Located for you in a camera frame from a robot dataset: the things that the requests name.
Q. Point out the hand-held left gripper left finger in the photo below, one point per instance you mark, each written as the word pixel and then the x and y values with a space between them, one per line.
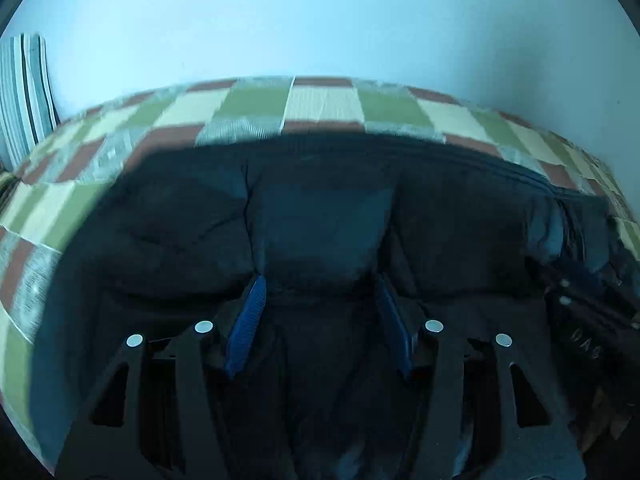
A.
pixel 247 322

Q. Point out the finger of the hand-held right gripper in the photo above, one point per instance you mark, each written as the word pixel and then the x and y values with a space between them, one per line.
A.
pixel 580 295

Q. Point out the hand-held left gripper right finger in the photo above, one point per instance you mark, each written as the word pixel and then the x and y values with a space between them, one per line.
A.
pixel 395 327

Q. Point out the black puffer jacket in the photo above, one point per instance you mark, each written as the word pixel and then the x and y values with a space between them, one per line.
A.
pixel 320 220

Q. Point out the checkered bed sheet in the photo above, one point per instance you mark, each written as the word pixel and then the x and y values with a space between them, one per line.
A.
pixel 320 102

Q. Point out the striped headboard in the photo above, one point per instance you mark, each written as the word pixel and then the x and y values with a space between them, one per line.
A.
pixel 25 95

